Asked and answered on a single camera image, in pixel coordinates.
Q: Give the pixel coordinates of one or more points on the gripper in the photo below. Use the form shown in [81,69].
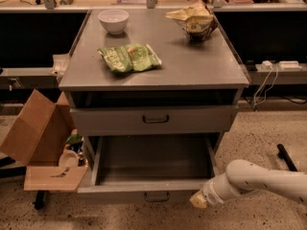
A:
[210,191]

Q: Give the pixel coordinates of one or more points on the grey drawer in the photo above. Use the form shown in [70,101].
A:
[153,120]
[148,169]

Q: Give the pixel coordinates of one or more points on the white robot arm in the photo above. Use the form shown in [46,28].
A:
[243,178]

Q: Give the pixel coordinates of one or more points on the grey drawer cabinet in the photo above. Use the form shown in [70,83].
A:
[189,75]

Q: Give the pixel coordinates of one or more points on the grey top drawer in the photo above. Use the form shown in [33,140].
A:
[153,120]

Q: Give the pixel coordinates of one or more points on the black floor bar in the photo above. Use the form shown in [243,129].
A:
[283,154]

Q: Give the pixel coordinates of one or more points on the white cup in box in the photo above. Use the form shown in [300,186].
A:
[69,159]

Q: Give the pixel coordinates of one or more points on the green packet in box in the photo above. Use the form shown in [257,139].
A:
[74,138]

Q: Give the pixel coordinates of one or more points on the white power adapter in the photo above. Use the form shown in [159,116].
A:
[266,64]

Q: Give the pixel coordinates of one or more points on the green chip bag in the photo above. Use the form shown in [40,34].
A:
[130,58]

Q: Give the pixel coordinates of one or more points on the white power strip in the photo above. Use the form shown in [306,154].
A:
[289,65]

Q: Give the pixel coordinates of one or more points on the brown cardboard box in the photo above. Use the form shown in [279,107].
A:
[37,139]

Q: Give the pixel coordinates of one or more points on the yellow brown snack bag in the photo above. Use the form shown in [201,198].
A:
[196,20]

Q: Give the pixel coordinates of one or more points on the white ceramic bowl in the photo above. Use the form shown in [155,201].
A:
[114,21]

